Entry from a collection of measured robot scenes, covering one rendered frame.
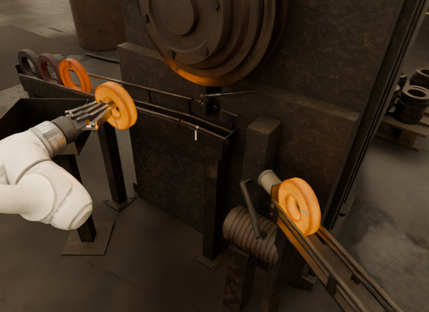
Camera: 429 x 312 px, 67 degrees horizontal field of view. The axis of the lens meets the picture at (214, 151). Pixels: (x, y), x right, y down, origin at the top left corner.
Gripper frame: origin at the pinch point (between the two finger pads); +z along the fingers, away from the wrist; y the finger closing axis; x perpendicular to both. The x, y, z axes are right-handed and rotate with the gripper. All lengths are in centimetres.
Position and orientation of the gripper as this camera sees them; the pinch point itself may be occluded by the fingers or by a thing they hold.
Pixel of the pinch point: (114, 101)
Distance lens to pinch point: 106.1
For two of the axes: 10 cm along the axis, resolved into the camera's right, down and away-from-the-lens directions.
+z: 5.6, -5.3, 6.4
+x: 0.0, -7.7, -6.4
